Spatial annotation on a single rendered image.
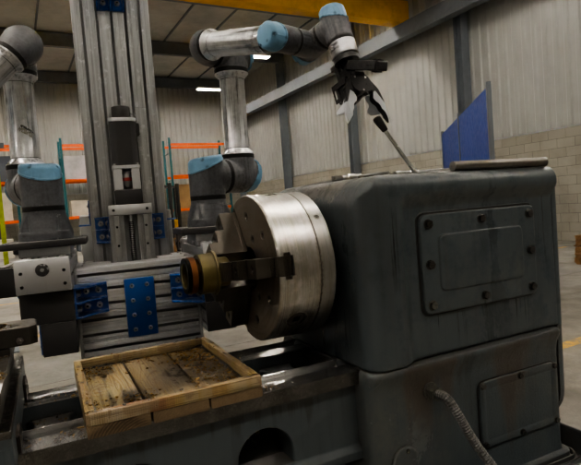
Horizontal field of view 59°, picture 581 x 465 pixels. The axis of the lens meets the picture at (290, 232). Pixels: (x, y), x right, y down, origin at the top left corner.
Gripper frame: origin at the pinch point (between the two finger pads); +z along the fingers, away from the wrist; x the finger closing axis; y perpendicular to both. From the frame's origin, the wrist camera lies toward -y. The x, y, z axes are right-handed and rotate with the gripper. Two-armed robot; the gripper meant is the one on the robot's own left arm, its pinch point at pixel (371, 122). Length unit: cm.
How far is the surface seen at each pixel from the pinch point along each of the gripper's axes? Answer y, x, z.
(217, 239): 7, 49, 23
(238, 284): 7, 47, 34
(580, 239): 291, -688, 58
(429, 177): -23.6, 14.4, 23.3
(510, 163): -27.3, -10.1, 23.1
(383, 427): -8, 31, 69
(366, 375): -9, 33, 58
